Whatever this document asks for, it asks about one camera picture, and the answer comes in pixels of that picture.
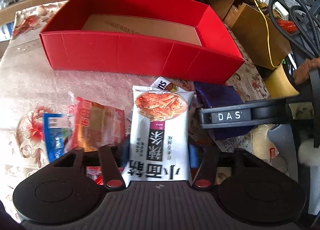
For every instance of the red clear pastry packet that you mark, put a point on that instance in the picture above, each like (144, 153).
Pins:
(94, 125)

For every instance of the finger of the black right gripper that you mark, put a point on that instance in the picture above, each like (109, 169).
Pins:
(247, 114)

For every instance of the clear bun bread packet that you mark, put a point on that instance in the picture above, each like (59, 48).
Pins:
(257, 143)

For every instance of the blue sausage snack packet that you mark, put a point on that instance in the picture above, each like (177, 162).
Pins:
(56, 131)

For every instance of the white blue carton box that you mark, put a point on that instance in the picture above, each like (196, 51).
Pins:
(6, 31)

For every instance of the floral beige tablecloth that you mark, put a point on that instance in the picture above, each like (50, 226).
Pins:
(31, 88)

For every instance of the dark blue snack packet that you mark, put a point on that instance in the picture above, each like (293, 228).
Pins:
(221, 96)

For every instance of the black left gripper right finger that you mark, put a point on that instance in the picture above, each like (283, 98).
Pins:
(203, 165)

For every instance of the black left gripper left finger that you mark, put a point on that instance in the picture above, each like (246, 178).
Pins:
(109, 162)

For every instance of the brown cardboard box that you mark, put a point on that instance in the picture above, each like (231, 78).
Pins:
(261, 40)

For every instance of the gold cylindrical tin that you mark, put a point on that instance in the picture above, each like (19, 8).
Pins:
(278, 85)

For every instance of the white Kapms snack packet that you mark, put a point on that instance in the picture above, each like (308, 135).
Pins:
(162, 83)

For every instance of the red cardboard box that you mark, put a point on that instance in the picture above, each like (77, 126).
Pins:
(179, 39)

